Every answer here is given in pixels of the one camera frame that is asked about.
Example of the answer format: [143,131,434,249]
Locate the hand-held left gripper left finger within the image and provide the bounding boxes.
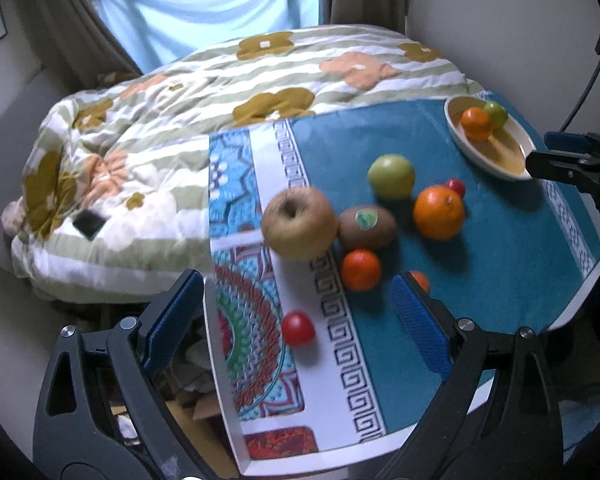
[32,269,216,480]

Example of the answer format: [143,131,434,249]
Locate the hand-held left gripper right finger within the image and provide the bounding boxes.
[375,272,566,480]

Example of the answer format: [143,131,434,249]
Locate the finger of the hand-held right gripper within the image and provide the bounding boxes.
[545,131,600,157]
[525,149,590,182]

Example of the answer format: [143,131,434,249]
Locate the white oval bowl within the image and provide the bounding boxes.
[444,97,538,182]

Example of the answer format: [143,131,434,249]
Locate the kiwi with green sticker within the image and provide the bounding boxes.
[337,205,397,253]

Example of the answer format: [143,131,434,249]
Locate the large orange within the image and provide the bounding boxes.
[412,185,466,241]

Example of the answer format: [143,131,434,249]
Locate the green apple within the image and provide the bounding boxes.
[367,154,416,200]

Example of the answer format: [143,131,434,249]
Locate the brown round pear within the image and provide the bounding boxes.
[261,186,339,263]

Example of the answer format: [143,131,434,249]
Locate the teal patterned mat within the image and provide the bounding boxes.
[207,91,600,452]

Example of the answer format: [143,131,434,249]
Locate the small green fruit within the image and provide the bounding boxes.
[483,101,509,129]

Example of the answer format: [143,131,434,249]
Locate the medium orange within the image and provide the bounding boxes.
[461,107,494,142]

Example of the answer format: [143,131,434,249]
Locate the cardboard box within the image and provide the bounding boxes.
[167,390,238,480]

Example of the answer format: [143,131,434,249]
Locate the small black device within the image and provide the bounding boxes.
[73,210,107,241]

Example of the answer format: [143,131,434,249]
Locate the floral striped blanket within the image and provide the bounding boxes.
[1,24,486,303]

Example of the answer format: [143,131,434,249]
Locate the light blue curtain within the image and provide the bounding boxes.
[91,0,322,75]

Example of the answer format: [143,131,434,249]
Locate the black cable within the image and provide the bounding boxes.
[559,0,600,133]

